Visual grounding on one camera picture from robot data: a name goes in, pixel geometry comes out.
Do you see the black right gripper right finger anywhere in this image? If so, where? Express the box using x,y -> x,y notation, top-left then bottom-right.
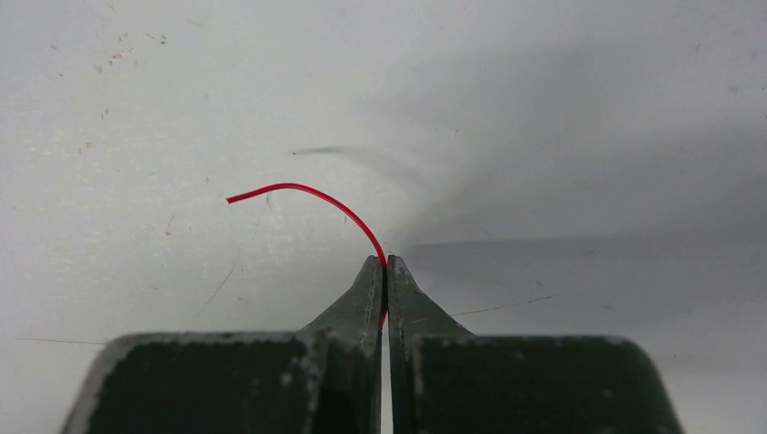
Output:
386,256 -> 683,433

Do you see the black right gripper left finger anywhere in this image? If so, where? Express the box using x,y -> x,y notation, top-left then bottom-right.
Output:
62,257 -> 384,433

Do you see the thin red wire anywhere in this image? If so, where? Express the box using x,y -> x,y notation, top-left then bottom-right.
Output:
225,182 -> 390,327

